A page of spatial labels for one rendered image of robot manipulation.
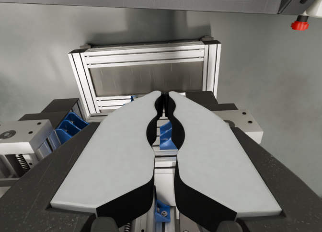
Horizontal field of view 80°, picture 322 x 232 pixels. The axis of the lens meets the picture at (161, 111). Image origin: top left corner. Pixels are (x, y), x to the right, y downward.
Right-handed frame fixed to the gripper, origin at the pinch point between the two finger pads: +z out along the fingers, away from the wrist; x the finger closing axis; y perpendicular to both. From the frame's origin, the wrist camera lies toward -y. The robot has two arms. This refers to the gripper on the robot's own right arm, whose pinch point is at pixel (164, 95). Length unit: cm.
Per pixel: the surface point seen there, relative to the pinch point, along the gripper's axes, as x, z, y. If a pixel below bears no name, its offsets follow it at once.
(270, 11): 17.5, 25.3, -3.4
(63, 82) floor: -70, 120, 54
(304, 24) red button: 33, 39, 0
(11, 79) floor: -108, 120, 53
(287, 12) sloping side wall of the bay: 20.1, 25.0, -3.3
